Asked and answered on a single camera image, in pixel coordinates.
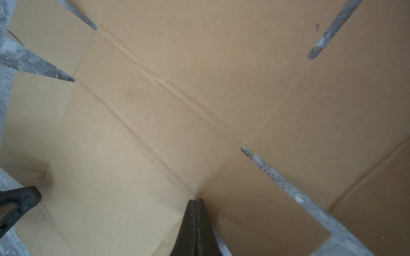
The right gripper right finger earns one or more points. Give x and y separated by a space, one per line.
196 236

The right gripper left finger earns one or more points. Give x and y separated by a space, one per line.
15 204

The brown cardboard box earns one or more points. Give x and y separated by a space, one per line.
165 95

